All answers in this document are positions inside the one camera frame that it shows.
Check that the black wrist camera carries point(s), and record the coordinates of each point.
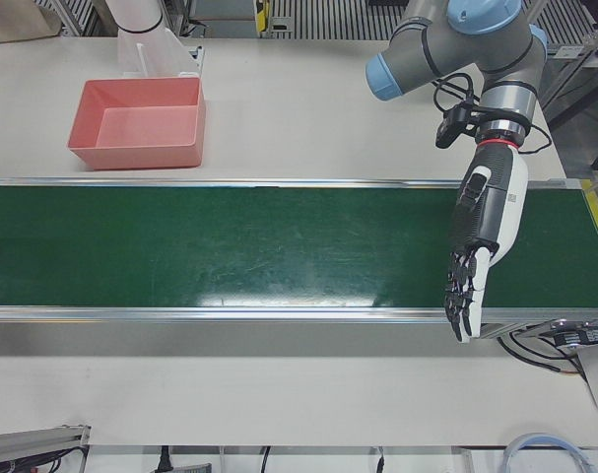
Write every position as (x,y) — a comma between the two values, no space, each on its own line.
(451,125)

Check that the brown paper bag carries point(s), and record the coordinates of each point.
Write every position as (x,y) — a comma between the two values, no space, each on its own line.
(18,20)

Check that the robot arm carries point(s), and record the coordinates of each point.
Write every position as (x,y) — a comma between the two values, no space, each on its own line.
(476,49)

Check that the pink plastic box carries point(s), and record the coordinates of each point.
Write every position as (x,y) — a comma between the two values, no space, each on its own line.
(141,128)

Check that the conveyor drive pulley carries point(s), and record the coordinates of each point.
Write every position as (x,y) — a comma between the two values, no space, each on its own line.
(579,335)

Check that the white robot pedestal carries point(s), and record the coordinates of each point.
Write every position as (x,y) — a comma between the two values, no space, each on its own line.
(146,44)

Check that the grey aluminium profile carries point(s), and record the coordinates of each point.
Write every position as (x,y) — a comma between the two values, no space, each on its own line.
(32,441)

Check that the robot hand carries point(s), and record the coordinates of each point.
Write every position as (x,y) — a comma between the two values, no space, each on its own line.
(495,207)

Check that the aluminium frame structure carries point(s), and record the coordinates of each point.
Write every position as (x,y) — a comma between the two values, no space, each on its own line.
(579,64)

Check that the yellow black device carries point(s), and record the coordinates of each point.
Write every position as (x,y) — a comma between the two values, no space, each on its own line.
(263,15)

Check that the green conveyor belt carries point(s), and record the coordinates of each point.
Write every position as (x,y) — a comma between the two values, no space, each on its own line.
(229,246)

